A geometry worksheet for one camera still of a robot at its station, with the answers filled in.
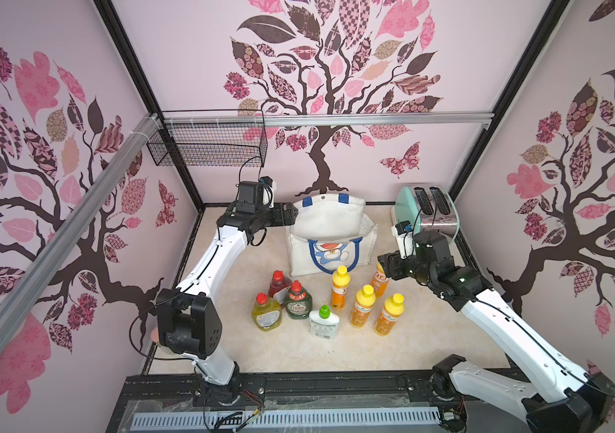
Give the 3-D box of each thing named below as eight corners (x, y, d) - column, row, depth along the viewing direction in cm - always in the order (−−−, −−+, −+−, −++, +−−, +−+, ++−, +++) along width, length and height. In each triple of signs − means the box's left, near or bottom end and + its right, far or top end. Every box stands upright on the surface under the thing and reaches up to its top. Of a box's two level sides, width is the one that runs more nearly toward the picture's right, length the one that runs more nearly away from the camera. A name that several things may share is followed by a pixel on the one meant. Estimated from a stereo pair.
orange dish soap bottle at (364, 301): (351, 329, 87) (360, 299, 69) (350, 316, 89) (359, 284, 71) (364, 329, 87) (377, 299, 69) (362, 316, 89) (374, 284, 71)
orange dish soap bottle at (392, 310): (374, 338, 85) (390, 308, 67) (372, 325, 87) (387, 293, 69) (388, 338, 85) (407, 308, 67) (385, 325, 87) (404, 293, 69)
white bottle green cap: (309, 339, 84) (308, 320, 71) (309, 325, 87) (308, 305, 74) (335, 339, 84) (339, 320, 71) (335, 325, 87) (338, 305, 74)
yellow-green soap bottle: (260, 336, 84) (249, 313, 70) (256, 322, 87) (245, 298, 73) (284, 325, 87) (278, 301, 72) (280, 313, 89) (273, 287, 75)
